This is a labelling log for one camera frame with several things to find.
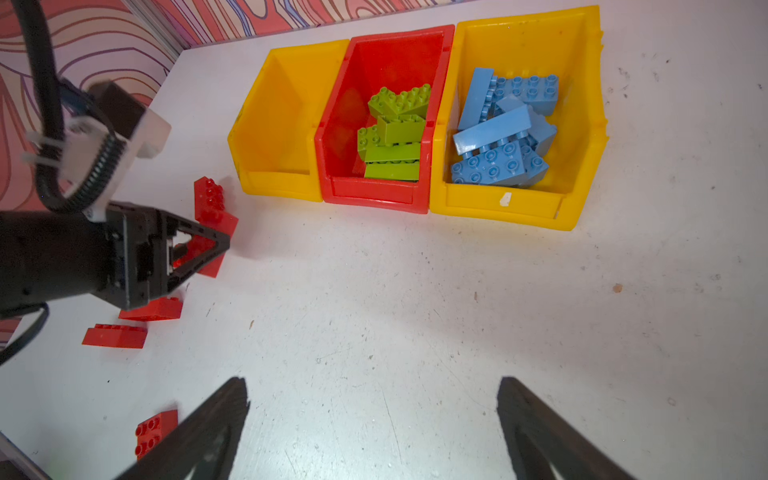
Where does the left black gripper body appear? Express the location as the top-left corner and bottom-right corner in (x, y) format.
(95, 203), (180, 311)

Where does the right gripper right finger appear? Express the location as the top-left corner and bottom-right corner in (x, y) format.
(497, 377), (632, 479)

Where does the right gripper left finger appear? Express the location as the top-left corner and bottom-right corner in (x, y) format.
(120, 377), (250, 479)

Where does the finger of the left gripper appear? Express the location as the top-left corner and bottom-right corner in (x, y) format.
(167, 217), (231, 246)
(166, 242), (229, 294)

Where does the red lego brick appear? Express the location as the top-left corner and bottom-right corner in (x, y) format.
(134, 409), (178, 460)
(173, 208), (239, 278)
(81, 324), (148, 349)
(118, 297), (183, 322)
(194, 177), (226, 223)

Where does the small green lego front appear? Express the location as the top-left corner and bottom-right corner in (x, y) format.
(364, 161), (420, 182)

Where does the blue lego brick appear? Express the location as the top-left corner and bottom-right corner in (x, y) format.
(490, 74), (559, 117)
(495, 94), (558, 157)
(453, 104), (532, 155)
(519, 145), (549, 188)
(458, 68), (497, 131)
(451, 141), (532, 186)

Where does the small green lego brick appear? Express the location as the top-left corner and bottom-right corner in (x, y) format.
(357, 125), (381, 162)

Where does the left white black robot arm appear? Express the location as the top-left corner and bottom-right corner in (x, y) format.
(1, 203), (231, 362)

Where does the left yellow plastic bin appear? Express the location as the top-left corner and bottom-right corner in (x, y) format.
(228, 40), (349, 202)

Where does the yellow plastic bin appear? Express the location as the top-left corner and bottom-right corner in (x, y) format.
(228, 40), (349, 202)
(430, 6), (608, 231)

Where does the red plastic bin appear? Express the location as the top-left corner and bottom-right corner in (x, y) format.
(315, 25), (455, 214)

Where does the right yellow plastic bin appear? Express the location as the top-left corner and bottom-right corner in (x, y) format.
(430, 6), (608, 231)

